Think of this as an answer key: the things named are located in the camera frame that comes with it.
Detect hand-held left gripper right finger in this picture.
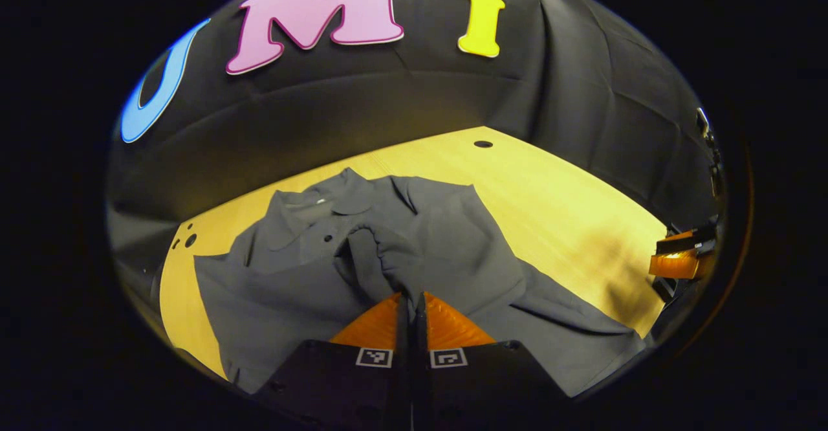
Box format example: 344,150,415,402
413,291,571,431

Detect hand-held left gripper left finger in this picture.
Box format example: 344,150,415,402
254,291,413,431

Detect black backdrop cloth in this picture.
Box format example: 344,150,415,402
107,0,722,270

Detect grey button shirt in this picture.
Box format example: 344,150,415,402
194,168,655,398

